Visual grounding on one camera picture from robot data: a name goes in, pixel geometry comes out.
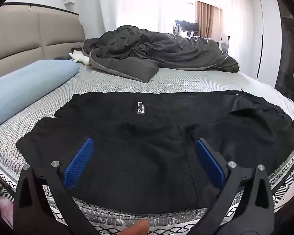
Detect beige padded headboard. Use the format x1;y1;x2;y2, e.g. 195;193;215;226
0;2;86;66

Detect white sheer curtain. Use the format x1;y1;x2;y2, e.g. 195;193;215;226
113;0;250;42

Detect honeycomb patterned bed mattress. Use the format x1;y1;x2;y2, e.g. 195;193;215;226
0;64;294;235

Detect white plush toy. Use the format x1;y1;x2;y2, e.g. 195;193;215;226
69;50;90;65

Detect light blue pillow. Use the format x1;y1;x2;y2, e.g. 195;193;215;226
0;59;80;131

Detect person's left hand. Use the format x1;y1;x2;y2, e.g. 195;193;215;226
120;219;149;235

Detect dark grey blanket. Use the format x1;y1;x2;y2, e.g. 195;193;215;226
83;25;240;83

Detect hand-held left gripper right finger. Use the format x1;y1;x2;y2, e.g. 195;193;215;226
186;138;275;235

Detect white wardrobe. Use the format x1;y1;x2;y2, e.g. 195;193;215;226
250;0;282;87

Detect dark shelf cabinet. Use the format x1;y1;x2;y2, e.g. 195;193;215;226
276;0;294;101

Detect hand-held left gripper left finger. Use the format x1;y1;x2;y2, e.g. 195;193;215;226
13;137;98;235

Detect brown curtain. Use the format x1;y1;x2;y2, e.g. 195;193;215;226
195;0;222;38

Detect black pants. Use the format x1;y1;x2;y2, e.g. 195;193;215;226
16;90;294;214

